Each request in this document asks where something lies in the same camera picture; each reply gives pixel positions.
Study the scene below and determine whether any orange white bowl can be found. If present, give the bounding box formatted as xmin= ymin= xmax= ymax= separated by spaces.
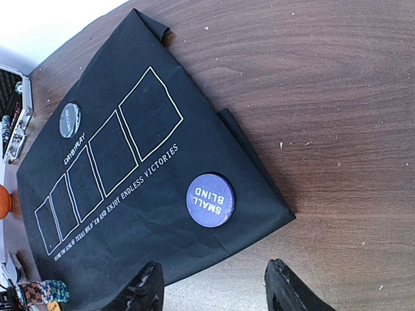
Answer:
xmin=0 ymin=185 xmax=12 ymax=220

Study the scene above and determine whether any aluminium poker chip case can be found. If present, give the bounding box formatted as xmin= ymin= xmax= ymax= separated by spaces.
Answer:
xmin=1 ymin=64 xmax=33 ymax=163

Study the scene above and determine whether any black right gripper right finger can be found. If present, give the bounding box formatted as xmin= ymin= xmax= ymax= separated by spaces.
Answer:
xmin=265 ymin=259 xmax=335 ymax=311

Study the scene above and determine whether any multicolour poker chip stack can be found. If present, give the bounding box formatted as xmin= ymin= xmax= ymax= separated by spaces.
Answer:
xmin=15 ymin=280 xmax=70 ymax=307

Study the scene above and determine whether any purple small blind button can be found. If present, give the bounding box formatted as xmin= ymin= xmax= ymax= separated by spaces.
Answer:
xmin=186 ymin=174 xmax=235 ymax=228

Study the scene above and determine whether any clear dealer button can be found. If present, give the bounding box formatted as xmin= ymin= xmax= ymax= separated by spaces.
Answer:
xmin=59 ymin=103 xmax=81 ymax=139

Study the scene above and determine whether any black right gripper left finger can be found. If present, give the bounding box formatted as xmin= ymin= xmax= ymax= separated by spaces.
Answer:
xmin=103 ymin=261 xmax=165 ymax=311

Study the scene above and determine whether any black poker mat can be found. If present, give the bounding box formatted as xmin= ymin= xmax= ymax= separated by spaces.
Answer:
xmin=17 ymin=10 xmax=294 ymax=310

